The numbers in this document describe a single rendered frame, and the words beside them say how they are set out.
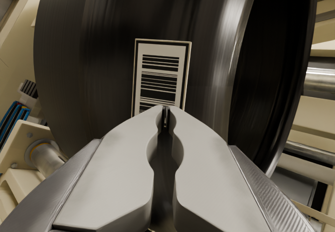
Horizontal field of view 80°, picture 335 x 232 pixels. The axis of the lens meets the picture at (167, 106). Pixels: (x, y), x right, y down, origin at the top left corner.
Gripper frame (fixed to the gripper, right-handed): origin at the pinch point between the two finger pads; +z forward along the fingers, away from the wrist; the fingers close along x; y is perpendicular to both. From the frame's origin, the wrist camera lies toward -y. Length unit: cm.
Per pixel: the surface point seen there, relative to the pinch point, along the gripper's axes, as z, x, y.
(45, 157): 15.6, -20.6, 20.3
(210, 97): 3.9, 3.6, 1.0
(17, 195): 9.3, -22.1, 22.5
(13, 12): 57, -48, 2
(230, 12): 6.7, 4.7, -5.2
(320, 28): 57, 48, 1
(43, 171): 13.1, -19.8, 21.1
